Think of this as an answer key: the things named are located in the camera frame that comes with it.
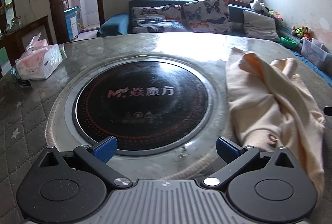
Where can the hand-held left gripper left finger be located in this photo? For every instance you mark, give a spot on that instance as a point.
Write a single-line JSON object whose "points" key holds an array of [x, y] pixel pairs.
{"points": [[105, 148]]}

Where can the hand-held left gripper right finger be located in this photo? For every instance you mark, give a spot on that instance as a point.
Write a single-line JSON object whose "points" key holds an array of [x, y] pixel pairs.
{"points": [[227, 149]]}

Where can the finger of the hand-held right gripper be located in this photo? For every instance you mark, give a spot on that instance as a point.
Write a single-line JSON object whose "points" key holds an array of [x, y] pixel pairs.
{"points": [[329, 110]]}

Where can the cream knit garment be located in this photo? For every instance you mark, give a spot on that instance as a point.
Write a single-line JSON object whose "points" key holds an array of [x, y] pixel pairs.
{"points": [[264, 104]]}

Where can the black round induction cooktop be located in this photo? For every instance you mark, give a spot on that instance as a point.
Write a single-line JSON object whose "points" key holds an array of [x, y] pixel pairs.
{"points": [[141, 107]]}

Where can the clear plastic storage box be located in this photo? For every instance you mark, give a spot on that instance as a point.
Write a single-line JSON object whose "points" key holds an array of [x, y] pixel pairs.
{"points": [[312, 52]]}

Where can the green plastic bowl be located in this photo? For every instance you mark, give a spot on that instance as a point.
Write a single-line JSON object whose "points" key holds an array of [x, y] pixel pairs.
{"points": [[288, 42]]}

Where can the small plush toys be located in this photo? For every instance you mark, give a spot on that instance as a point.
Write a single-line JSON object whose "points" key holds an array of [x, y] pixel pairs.
{"points": [[300, 31]]}

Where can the grey plain pillow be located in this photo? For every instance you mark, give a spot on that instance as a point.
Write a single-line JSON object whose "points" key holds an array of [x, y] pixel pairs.
{"points": [[260, 25]]}

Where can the pink white tissue pack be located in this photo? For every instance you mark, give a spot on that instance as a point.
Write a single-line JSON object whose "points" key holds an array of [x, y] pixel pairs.
{"points": [[39, 60]]}

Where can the orange green plush toy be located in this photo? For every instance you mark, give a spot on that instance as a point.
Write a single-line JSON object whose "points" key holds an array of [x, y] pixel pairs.
{"points": [[275, 14]]}

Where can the blue corner sofa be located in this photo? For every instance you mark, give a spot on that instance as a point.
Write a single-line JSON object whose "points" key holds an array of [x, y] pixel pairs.
{"points": [[114, 24]]}

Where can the black white panda plush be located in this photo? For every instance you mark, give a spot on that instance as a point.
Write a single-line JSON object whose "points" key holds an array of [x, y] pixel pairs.
{"points": [[256, 5]]}

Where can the light blue cabinet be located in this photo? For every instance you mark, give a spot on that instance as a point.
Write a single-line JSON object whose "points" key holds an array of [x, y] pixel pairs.
{"points": [[71, 23]]}

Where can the upright butterfly print pillow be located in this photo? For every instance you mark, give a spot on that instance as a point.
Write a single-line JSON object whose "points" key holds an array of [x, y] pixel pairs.
{"points": [[207, 15]]}

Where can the flat butterfly print pillow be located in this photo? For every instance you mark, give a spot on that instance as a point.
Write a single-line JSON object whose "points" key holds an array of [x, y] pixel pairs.
{"points": [[155, 17]]}

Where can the dark wooden cabinet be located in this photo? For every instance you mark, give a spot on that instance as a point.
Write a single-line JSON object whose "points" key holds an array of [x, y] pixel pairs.
{"points": [[15, 37]]}

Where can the wall shelf with bottles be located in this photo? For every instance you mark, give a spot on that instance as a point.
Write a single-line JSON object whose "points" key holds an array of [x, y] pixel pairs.
{"points": [[7, 3]]}

